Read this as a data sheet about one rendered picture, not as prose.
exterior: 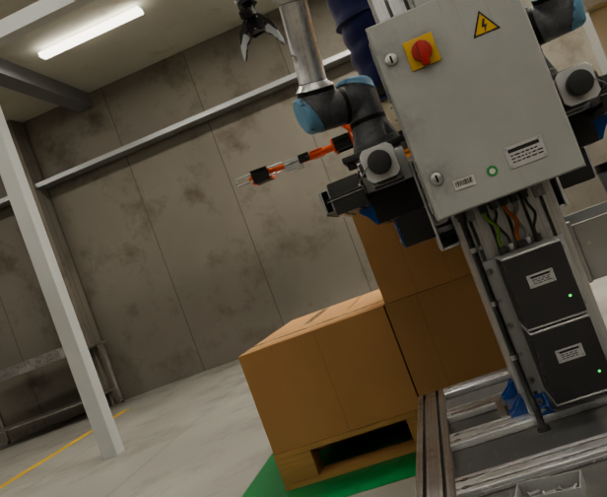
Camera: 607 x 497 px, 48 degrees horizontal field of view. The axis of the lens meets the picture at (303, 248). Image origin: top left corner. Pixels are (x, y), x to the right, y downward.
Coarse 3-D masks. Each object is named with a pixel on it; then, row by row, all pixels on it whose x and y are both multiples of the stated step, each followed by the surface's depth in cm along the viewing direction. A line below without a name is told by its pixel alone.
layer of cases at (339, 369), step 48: (432, 288) 250; (288, 336) 271; (336, 336) 257; (384, 336) 254; (432, 336) 250; (480, 336) 247; (288, 384) 261; (336, 384) 258; (384, 384) 254; (432, 384) 251; (288, 432) 262; (336, 432) 259
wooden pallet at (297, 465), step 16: (400, 416) 254; (416, 416) 252; (352, 432) 257; (368, 432) 299; (416, 432) 253; (304, 448) 261; (320, 448) 304; (384, 448) 264; (400, 448) 256; (416, 448) 253; (288, 464) 262; (304, 464) 261; (320, 464) 267; (336, 464) 265; (352, 464) 258; (368, 464) 256; (288, 480) 263; (304, 480) 261; (320, 480) 260
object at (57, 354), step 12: (60, 348) 837; (36, 360) 841; (48, 360) 839; (108, 360) 893; (0, 372) 847; (12, 372) 845; (24, 372) 843; (120, 396) 892; (60, 408) 868; (0, 420) 914; (24, 420) 903; (0, 432) 854
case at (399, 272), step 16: (368, 224) 253; (384, 224) 252; (368, 240) 253; (384, 240) 252; (432, 240) 249; (368, 256) 254; (384, 256) 253; (400, 256) 252; (416, 256) 250; (432, 256) 249; (448, 256) 248; (464, 256) 247; (384, 272) 253; (400, 272) 252; (416, 272) 251; (432, 272) 250; (448, 272) 249; (464, 272) 248; (384, 288) 253; (400, 288) 252; (416, 288) 251
